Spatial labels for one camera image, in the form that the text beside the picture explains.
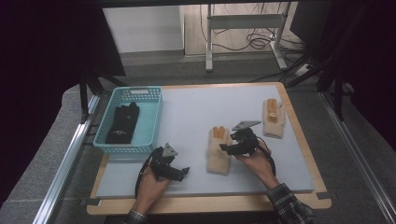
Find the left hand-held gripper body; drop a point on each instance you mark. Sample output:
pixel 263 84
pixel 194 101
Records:
pixel 162 163

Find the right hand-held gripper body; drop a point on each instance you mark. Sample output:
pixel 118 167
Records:
pixel 246 140

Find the cream glove with orange fingertips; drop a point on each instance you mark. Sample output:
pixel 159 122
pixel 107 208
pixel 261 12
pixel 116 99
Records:
pixel 274 126
pixel 218 157

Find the light blue plastic basket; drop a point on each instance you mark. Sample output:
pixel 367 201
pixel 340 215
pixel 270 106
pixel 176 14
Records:
pixel 146 124

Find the black glove with triangle logo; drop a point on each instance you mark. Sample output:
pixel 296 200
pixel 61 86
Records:
pixel 123 124

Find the person's left hand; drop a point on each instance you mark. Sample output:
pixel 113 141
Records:
pixel 151 189

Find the person's right hand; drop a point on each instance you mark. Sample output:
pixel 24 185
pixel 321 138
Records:
pixel 258 166

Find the grey foam mat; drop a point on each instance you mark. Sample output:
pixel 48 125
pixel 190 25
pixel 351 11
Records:
pixel 193 109

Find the grey tape piece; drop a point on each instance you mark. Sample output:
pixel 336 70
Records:
pixel 327 195
pixel 91 202

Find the white power strip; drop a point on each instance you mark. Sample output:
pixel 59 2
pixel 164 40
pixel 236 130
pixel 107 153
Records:
pixel 302 70

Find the black metal stand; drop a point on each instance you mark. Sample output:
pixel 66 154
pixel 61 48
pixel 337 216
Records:
pixel 330 71
pixel 90 90

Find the white panel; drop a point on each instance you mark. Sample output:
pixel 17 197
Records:
pixel 143 29

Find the aluminium rail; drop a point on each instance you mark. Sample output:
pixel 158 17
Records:
pixel 65 161
pixel 358 155

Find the white metal desk frame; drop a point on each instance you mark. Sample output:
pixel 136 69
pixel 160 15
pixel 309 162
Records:
pixel 246 21

